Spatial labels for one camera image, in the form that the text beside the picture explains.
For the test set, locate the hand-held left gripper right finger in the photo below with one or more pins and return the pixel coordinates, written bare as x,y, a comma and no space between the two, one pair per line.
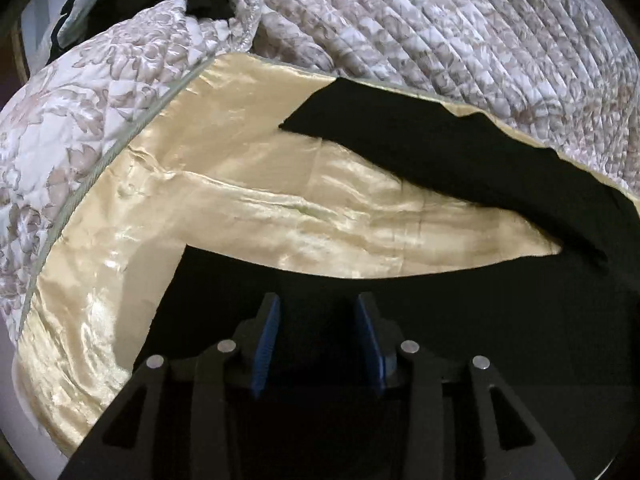
368,342

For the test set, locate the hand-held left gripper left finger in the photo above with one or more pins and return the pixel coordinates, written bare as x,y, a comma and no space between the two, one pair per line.
265,345

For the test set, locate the black pants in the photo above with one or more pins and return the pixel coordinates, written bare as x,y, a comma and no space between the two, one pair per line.
450,150

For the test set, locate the gold satin blanket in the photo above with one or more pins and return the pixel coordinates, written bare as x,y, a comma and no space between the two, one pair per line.
225,185

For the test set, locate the floral quilted bedspread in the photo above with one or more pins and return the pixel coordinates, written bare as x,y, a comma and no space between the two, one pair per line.
450,35

